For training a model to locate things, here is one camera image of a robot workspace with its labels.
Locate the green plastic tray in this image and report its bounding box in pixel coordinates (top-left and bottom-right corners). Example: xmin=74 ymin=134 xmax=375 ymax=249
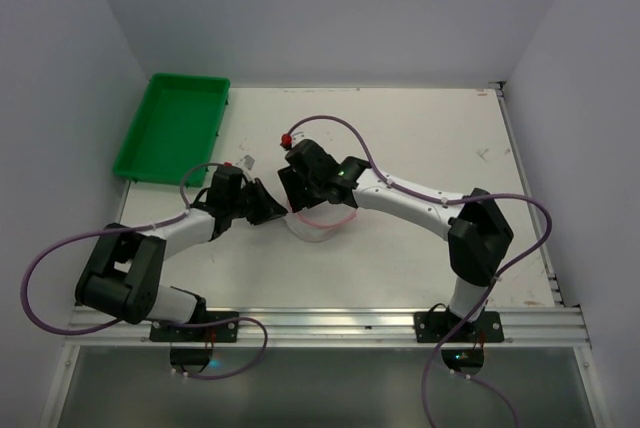
xmin=113 ymin=73 xmax=231 ymax=186

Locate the aluminium right side rail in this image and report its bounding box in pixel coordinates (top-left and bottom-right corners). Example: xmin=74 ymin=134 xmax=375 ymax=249
xmin=492 ymin=80 xmax=566 ymax=307

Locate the aluminium front rail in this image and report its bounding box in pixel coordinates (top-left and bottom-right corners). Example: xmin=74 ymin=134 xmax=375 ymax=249
xmin=62 ymin=302 xmax=594 ymax=349

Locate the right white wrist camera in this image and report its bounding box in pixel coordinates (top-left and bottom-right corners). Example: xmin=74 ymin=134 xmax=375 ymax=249
xmin=280 ymin=131 xmax=305 ymax=151

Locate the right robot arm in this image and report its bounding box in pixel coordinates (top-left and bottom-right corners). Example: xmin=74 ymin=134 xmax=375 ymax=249
xmin=278 ymin=134 xmax=513 ymax=329

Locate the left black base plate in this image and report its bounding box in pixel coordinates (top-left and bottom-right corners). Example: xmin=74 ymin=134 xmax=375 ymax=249
xmin=149 ymin=311 xmax=239 ymax=343

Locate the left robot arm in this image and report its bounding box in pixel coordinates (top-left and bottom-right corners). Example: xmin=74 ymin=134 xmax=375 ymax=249
xmin=75 ymin=165 xmax=287 ymax=326

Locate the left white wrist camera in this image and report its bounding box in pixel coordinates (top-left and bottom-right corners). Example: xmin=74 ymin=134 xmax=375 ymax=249
xmin=223 ymin=155 xmax=255 ymax=183

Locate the aluminium rail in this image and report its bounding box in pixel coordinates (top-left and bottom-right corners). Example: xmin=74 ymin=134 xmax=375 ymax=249
xmin=492 ymin=80 xmax=566 ymax=307
xmin=62 ymin=302 xmax=594 ymax=349

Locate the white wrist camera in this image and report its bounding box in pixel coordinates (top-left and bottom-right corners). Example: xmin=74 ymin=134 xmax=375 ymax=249
xmin=280 ymin=131 xmax=305 ymax=151
xmin=223 ymin=155 xmax=255 ymax=183

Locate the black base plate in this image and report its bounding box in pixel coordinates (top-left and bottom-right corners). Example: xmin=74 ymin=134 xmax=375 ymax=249
xmin=413 ymin=310 xmax=505 ymax=344
xmin=149 ymin=311 xmax=239 ymax=343

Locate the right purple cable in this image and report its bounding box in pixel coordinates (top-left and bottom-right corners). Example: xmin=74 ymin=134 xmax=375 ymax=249
xmin=289 ymin=115 xmax=554 ymax=428

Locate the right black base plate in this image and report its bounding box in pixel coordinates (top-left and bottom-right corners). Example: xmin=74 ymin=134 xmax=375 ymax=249
xmin=413 ymin=310 xmax=505 ymax=344

